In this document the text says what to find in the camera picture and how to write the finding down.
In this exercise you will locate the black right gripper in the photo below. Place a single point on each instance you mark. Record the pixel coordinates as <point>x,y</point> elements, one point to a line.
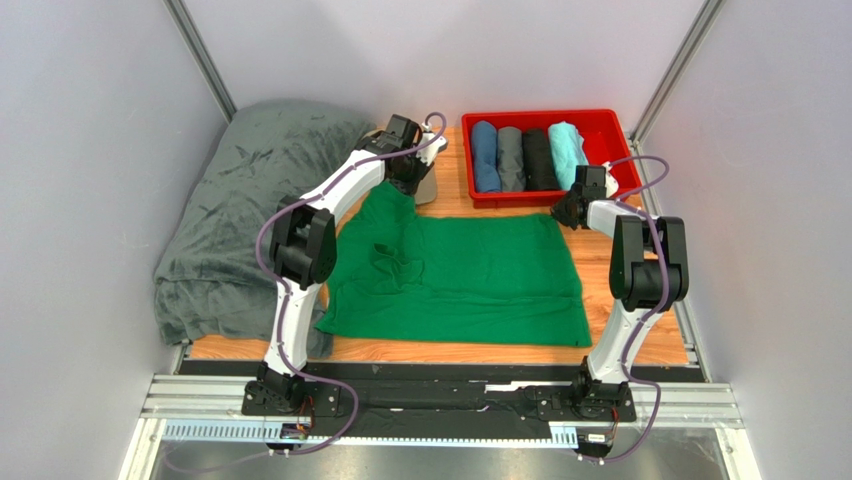
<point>568,211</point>

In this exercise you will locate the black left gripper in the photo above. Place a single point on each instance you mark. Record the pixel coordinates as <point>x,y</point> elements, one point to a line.
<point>410,188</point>

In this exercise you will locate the green t-shirt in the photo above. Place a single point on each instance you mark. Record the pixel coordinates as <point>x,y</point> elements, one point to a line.
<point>404,276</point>

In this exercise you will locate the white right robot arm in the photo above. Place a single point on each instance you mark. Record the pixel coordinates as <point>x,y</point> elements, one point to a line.
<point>648,274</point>

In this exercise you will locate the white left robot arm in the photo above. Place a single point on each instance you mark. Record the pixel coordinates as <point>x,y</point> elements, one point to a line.
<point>302,241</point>

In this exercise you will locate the tan baseball cap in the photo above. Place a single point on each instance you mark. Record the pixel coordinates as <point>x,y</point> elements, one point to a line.
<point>427,189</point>

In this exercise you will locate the turquoise rolled t-shirt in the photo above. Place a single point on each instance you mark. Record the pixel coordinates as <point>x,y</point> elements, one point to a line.
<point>567,152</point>

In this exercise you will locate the black rolled t-shirt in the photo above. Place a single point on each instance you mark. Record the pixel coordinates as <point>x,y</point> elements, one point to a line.
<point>538,162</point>

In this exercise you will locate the red plastic bin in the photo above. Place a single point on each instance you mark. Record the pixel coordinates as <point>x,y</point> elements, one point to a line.
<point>604,141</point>

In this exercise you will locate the blue rolled t-shirt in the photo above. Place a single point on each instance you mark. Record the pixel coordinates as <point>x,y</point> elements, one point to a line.
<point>484,149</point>

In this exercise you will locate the grey rolled t-shirt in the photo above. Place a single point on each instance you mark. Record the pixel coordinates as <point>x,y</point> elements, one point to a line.
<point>510,164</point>

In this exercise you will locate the grey plush pillow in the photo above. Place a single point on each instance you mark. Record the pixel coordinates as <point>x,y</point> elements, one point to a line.
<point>208,281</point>

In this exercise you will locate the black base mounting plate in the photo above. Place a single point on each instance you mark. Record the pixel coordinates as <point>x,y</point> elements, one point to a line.
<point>442,401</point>

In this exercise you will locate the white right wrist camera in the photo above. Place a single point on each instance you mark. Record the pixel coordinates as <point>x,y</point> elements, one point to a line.
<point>611,183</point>

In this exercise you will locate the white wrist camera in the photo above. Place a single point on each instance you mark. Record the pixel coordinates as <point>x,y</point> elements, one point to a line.
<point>430,146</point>
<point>611,183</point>

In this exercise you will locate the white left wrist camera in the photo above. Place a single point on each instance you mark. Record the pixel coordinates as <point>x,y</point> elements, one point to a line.
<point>430,146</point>

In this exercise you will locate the aluminium frame rail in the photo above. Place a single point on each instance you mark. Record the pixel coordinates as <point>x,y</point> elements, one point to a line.
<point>192,426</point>

